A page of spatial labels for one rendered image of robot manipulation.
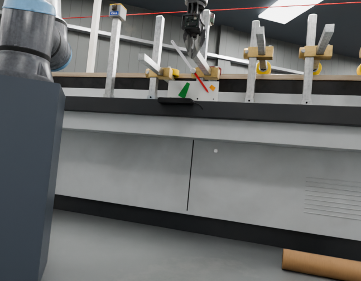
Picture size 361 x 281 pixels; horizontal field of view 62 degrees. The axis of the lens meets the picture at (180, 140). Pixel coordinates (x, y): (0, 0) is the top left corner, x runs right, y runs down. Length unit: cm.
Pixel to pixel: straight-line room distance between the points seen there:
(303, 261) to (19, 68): 122
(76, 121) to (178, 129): 61
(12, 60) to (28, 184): 36
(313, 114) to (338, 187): 43
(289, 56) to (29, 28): 724
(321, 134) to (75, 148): 143
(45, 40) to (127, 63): 533
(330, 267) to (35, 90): 121
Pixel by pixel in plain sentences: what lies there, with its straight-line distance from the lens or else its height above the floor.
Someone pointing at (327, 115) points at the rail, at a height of 66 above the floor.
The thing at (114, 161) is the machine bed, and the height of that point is 35.
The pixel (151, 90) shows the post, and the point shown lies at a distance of 161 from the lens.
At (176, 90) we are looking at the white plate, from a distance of 155.
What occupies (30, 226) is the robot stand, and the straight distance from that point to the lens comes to 97.
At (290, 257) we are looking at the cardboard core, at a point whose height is 6.
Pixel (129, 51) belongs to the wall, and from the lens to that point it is 644.
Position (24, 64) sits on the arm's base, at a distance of 102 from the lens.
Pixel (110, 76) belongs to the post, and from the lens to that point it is 173.
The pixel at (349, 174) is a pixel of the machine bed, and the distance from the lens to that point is 170.
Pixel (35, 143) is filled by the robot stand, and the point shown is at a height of 42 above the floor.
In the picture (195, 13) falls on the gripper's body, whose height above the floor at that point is 96.
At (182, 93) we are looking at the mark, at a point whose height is 73.
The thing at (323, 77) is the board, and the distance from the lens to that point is 173.
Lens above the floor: 43
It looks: 3 degrees up
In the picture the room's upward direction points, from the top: 5 degrees clockwise
